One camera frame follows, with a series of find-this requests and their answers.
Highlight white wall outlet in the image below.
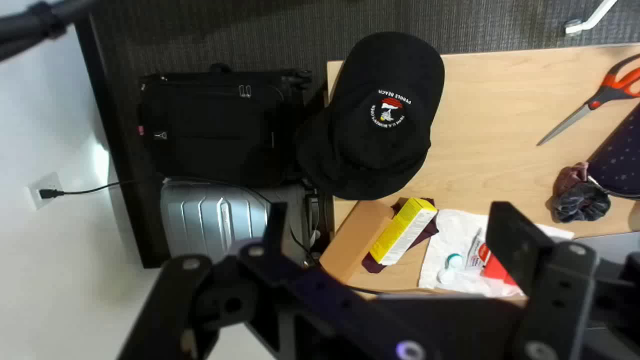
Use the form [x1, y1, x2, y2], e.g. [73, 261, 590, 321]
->
[28, 172, 63, 210]

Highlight white chair base leg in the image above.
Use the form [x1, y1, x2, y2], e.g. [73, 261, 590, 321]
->
[564, 0, 618, 35]

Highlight orange-handled scissors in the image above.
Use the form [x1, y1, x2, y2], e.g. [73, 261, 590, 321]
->
[538, 53, 640, 145]

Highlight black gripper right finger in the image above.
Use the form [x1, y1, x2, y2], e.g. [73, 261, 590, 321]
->
[486, 201, 640, 360]

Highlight black backpack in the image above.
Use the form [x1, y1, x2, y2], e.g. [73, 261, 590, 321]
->
[136, 63, 310, 186]

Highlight silver hard-shell suitcase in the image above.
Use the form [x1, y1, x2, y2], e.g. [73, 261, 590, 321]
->
[161, 180, 305, 261]

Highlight navy dotted pouch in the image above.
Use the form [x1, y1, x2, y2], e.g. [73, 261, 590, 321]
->
[589, 105, 640, 199]

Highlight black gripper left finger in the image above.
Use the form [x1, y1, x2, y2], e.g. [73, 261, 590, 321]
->
[118, 201, 374, 360]

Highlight dark crumpled cloth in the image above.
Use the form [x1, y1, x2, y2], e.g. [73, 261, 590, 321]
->
[549, 162, 612, 222]

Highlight black embroidered baseball cap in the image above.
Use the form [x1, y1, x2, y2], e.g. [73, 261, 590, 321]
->
[297, 31, 445, 199]

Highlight maroon cloth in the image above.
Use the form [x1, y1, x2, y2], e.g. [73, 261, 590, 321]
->
[363, 198, 438, 274]

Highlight black power cable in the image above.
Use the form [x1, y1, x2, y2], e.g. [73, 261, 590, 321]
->
[39, 177, 143, 201]

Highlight white plastic bag with items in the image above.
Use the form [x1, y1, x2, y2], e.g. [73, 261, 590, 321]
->
[418, 208, 576, 302]

